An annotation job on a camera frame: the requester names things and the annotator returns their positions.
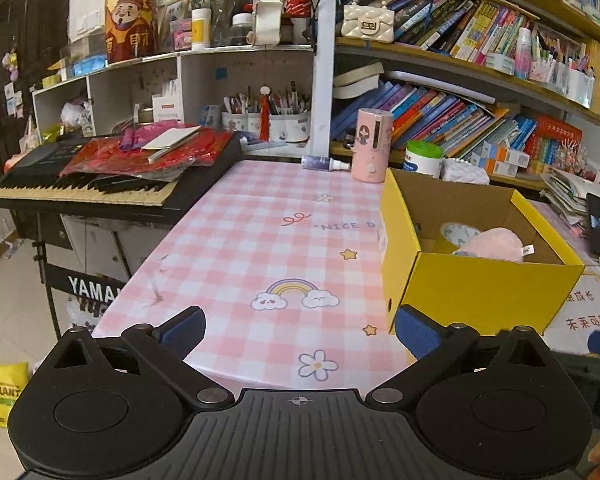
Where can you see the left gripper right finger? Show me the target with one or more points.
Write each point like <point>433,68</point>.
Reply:
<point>437,350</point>

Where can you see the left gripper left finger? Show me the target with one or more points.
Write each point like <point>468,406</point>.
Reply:
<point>163,349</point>

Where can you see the pink plush pig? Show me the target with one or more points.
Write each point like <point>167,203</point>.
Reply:
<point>496,244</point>

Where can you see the yellow tape roll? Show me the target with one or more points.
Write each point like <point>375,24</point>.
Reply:
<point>455,234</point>

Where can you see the yellow cardboard box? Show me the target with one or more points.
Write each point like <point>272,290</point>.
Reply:
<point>487,294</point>

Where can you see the black keyboard stand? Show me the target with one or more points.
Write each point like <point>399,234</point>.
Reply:
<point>100,265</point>

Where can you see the white shopping bag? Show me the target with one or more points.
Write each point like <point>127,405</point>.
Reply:
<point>84,312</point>

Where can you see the black smartphone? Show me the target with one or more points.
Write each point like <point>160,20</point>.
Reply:
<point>593,205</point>

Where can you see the pink checkered tablecloth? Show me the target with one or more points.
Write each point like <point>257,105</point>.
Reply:
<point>286,264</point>

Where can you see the stack of papers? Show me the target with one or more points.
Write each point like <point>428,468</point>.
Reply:
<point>567,195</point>

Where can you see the black Yamaha keyboard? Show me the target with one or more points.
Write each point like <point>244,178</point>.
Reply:
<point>36,184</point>

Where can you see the white quilted pouch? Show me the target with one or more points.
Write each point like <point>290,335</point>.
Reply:
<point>459,171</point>

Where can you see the white jar green lid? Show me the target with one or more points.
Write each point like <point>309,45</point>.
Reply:
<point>423,157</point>

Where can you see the red plastic bag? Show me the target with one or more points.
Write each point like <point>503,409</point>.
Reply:
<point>108,157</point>

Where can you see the white notebook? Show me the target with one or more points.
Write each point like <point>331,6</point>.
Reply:
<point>170,138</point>

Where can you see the pink cylindrical container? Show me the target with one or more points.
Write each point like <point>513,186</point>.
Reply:
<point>372,145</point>

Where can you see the row of colourful books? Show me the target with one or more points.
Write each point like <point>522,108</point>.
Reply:
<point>453,122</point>

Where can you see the white cubby shelf unit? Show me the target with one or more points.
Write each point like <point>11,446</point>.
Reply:
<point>220,85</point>

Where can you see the wooden bookshelf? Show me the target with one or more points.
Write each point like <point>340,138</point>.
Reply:
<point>555,14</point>

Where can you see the fortune god figure box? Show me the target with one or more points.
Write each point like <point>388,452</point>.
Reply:
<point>130,29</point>

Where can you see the white yellow bottle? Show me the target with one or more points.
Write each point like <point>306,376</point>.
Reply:
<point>200,29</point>

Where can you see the cream quilted pearl handbag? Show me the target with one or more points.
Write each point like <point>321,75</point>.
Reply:
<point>372,23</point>

